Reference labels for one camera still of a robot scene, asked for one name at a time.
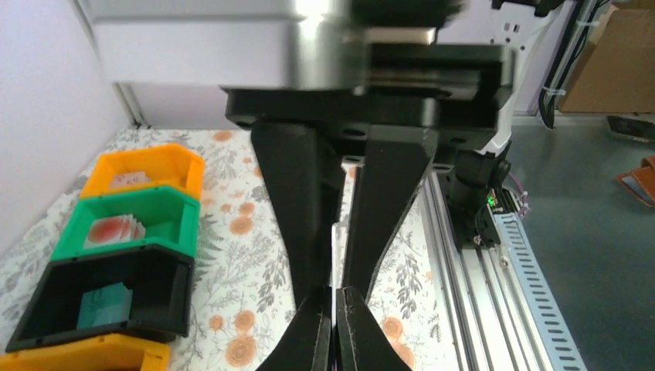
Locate black bin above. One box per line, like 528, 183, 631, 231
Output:
5, 245, 195, 352

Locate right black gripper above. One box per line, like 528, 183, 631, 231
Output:
226, 44, 514, 305

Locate white cards in orange bin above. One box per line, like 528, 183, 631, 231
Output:
109, 172, 151, 189

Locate near orange bin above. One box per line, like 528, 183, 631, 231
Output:
1, 334, 171, 371

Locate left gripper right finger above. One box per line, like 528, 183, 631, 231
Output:
336, 287, 410, 371

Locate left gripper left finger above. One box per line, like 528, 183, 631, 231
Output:
257, 286, 333, 371

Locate cardboard box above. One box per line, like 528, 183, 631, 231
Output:
558, 1, 654, 114

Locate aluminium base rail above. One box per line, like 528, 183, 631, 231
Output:
420, 173, 553, 370

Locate far orange bin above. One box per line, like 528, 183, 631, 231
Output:
80, 144, 205, 200

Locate white red-circle cards stack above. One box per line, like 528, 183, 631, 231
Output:
83, 214, 146, 250

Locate orange bin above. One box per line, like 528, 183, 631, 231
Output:
1, 334, 171, 371
80, 144, 205, 200

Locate teal cards stack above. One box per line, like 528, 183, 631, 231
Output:
76, 282, 133, 329

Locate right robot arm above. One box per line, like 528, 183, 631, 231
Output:
226, 1, 562, 306

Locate green bin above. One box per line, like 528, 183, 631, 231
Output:
50, 186, 200, 261

